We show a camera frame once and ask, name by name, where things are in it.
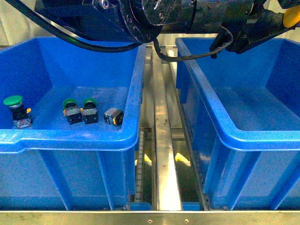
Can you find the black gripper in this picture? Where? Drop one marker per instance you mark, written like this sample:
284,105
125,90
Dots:
262,25

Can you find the yellow mushroom push button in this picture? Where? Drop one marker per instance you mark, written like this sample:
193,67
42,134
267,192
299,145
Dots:
291,17

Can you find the black button contact block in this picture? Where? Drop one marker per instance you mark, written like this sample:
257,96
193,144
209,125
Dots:
114,116

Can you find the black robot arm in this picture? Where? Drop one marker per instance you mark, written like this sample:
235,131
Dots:
114,26

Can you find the blue plastic bin right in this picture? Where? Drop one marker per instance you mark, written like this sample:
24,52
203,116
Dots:
242,113

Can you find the blue plastic bin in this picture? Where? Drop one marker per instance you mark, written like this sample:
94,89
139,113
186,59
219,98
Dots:
56,166
242,113

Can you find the green push button right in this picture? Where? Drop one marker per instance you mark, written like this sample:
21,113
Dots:
89,111

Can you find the white roller track strip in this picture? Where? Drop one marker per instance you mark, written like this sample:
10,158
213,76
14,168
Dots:
139,168

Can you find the green push button left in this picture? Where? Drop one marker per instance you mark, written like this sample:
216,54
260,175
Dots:
71,111

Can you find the blue plastic bin left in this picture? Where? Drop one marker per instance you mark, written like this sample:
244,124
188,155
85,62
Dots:
56,166

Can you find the green mushroom push button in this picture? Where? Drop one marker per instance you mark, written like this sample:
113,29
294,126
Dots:
20,114

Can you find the metal centre conveyor rail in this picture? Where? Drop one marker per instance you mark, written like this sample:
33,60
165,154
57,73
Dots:
166,188

